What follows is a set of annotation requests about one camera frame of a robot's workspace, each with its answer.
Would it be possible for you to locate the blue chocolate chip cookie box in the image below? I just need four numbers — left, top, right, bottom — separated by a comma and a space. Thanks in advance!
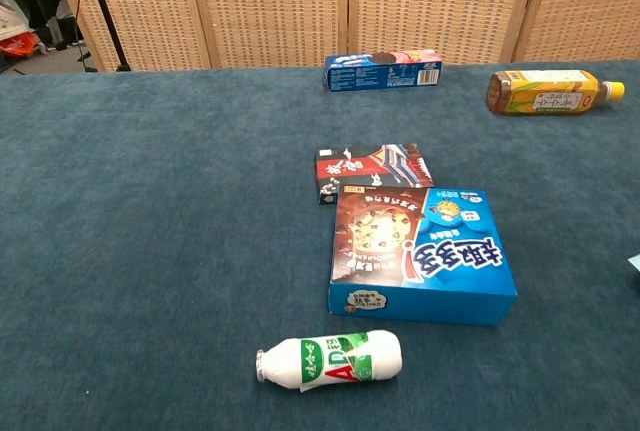
327, 185, 519, 327

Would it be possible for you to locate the black and red flat box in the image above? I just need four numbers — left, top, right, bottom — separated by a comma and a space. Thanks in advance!
313, 143, 435, 206

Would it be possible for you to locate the long blue sandwich cookie box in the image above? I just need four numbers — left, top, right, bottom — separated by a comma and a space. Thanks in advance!
322, 49, 444, 94

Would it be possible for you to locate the white milk drink bottle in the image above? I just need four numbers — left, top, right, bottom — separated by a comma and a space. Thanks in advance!
255, 329, 404, 395

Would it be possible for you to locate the dark blue table mat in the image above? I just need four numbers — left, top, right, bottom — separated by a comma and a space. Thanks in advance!
0, 59, 640, 431

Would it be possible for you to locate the woven wicker folding screen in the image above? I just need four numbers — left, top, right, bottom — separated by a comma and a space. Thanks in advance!
44, 0, 640, 72

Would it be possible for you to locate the tea bottle with yellow label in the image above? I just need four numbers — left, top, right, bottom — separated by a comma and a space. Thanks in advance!
487, 69, 626, 117

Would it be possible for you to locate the orange plastic bag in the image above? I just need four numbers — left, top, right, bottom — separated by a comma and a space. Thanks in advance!
0, 30, 40, 58

